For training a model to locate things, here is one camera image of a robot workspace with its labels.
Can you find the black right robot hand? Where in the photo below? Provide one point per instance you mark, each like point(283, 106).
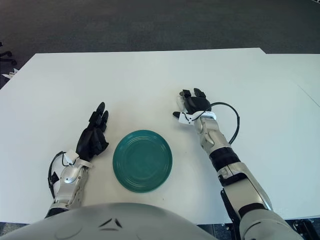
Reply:
point(198, 103)

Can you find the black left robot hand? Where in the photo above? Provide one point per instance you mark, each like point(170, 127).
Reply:
point(90, 140)

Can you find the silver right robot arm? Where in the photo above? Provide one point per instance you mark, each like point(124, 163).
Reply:
point(240, 185)

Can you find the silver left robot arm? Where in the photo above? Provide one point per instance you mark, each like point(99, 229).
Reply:
point(70, 180)

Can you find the green ribbed round plate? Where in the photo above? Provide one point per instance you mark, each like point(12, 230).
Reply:
point(142, 161)

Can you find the grey robot torso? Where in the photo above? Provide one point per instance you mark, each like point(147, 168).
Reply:
point(112, 222)

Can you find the white paper scraps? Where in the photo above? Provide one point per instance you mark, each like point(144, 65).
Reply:
point(10, 73)

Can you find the black metal stand frame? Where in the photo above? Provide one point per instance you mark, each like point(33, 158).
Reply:
point(306, 228)

